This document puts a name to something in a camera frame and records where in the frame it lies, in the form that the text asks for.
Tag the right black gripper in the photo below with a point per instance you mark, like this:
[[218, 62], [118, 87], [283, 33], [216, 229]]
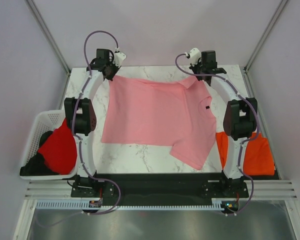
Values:
[[193, 68]]

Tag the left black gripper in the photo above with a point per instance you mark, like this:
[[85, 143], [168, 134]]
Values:
[[110, 78]]

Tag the pink polo shirt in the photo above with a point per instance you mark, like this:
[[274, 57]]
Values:
[[171, 114]]

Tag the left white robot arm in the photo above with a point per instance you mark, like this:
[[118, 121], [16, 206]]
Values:
[[79, 111]]

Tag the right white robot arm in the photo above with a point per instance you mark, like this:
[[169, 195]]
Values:
[[240, 118]]

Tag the white plastic laundry basket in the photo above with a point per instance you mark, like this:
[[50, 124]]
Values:
[[44, 121]]

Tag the red t shirt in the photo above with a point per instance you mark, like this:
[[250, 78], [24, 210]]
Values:
[[59, 150]]

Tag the folded orange t shirt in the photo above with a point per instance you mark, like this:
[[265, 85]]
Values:
[[258, 159]]

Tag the black t shirt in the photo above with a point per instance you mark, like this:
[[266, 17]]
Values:
[[36, 167]]

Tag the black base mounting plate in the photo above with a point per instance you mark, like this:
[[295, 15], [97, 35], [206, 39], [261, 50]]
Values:
[[107, 186]]

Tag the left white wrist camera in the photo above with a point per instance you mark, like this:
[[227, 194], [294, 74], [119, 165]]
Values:
[[118, 59]]

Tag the right aluminium frame post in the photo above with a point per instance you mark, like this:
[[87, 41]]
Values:
[[266, 33]]

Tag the aluminium frame post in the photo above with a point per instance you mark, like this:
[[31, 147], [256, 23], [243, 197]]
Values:
[[47, 34], [266, 33]]

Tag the left aluminium frame post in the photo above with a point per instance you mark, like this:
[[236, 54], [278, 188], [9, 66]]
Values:
[[47, 34]]

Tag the aluminium rail profile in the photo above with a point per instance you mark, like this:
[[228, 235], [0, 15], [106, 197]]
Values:
[[258, 190]]

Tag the white slotted cable duct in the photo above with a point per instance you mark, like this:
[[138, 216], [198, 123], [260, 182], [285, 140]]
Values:
[[91, 205]]

